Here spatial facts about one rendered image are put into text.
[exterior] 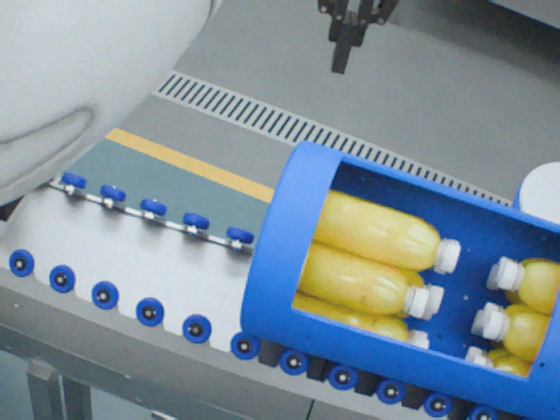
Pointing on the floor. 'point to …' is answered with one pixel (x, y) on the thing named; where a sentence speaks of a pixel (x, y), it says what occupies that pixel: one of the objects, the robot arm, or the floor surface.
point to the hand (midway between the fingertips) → (344, 42)
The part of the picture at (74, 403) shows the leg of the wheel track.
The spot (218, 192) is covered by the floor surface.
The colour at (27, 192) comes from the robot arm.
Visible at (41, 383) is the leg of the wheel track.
